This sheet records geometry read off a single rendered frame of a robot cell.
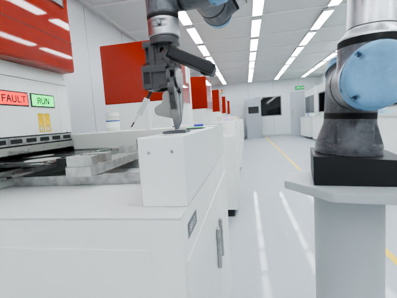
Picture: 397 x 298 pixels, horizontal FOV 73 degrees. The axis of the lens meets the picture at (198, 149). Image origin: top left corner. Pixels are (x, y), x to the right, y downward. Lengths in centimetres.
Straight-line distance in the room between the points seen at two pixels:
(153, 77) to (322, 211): 52
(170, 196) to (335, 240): 42
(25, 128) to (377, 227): 108
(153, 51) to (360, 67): 43
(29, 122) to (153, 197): 67
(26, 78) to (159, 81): 61
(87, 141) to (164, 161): 75
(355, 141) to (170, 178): 42
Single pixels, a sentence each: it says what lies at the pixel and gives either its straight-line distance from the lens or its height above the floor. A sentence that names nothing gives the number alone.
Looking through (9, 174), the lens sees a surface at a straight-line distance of 103.
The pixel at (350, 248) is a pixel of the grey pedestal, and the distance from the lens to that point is 75.
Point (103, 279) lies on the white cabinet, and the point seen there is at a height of 70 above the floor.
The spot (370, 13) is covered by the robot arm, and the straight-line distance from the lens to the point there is 61.
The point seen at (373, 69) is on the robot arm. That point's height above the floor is 105.
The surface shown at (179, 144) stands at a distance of 52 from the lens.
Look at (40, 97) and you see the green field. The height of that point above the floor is 111.
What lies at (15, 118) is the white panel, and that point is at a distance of 107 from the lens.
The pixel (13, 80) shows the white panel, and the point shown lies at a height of 116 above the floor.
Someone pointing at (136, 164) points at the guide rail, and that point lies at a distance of 108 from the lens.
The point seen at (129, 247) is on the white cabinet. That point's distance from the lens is 54.
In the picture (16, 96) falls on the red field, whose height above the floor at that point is 111.
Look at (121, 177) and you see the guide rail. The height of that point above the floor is 84.
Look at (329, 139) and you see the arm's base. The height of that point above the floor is 92.
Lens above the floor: 98
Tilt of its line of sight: 6 degrees down
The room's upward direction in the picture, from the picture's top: 4 degrees counter-clockwise
